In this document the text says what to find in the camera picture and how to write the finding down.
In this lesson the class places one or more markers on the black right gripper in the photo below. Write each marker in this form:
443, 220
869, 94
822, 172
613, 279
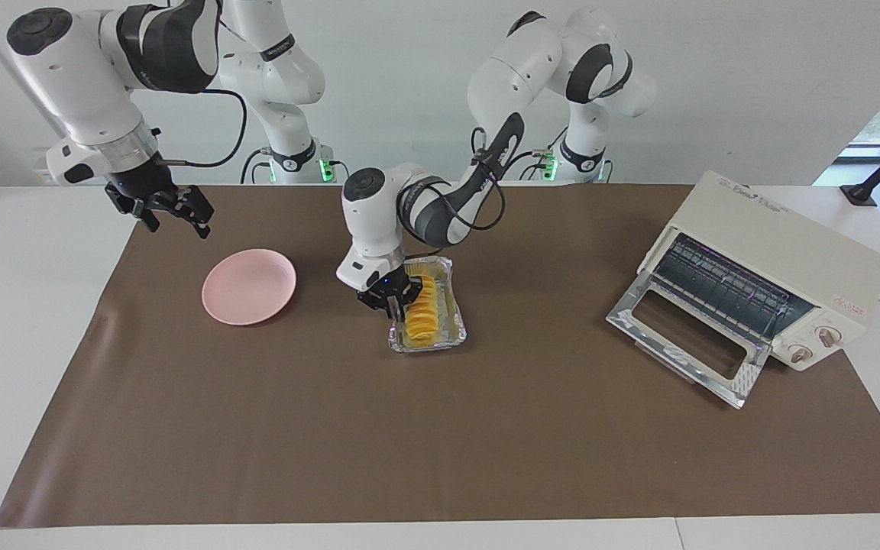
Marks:
146, 187

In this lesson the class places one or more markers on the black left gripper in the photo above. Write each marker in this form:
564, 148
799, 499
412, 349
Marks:
390, 286

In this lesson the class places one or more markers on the sliced yellow bread loaf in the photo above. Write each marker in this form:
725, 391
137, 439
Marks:
423, 317

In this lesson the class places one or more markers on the aluminium foil tray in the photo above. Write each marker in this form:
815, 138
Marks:
451, 321

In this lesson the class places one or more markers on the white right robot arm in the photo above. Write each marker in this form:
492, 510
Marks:
66, 84

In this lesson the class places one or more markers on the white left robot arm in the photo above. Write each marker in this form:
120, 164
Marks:
516, 76

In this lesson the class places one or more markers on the cream toaster oven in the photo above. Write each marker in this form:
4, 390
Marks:
791, 244

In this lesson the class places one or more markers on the beige oven knob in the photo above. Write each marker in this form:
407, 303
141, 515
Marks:
829, 334
799, 353

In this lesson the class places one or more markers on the pink round plate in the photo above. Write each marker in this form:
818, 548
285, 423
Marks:
249, 286

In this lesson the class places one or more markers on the brown table mat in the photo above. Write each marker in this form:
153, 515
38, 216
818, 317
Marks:
440, 443

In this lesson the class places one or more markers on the white wall outlet box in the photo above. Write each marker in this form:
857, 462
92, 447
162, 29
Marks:
43, 168

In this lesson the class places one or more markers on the glass oven door metal frame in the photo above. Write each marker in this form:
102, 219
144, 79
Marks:
742, 386

